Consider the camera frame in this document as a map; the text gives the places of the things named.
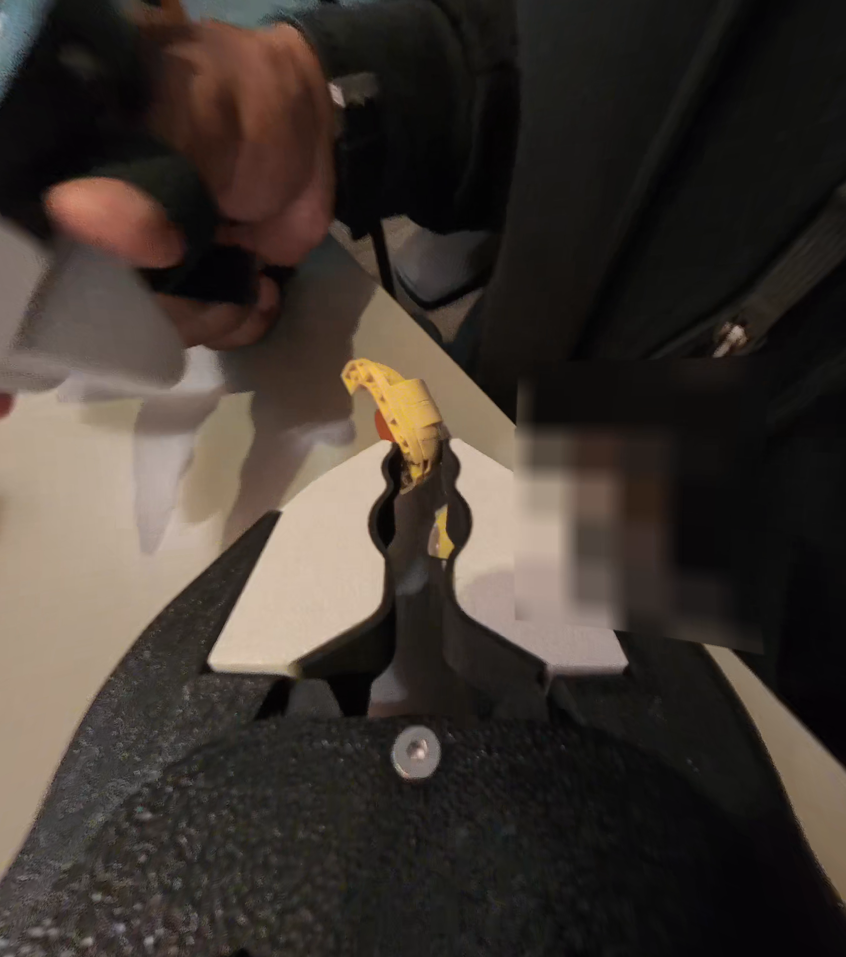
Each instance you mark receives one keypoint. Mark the grey desk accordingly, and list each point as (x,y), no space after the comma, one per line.
(56,673)

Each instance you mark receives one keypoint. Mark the person's black jacket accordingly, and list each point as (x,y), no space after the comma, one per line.
(617,187)

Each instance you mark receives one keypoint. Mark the wrist watch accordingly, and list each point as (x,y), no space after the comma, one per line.
(352,91)

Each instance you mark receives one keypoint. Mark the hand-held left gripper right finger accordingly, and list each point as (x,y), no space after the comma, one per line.
(494,508)

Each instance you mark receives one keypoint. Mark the tan arch brick assembly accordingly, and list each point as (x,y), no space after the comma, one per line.
(411,419)

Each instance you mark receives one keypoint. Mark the person's right forearm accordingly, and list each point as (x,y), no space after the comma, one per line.
(415,112)

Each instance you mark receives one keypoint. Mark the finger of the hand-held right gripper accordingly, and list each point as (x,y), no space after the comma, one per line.
(94,321)
(303,336)

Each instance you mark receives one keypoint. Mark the person's right hand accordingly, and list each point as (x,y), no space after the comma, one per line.
(258,134)

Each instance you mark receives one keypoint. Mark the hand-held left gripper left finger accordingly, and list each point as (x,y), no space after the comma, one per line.
(303,568)

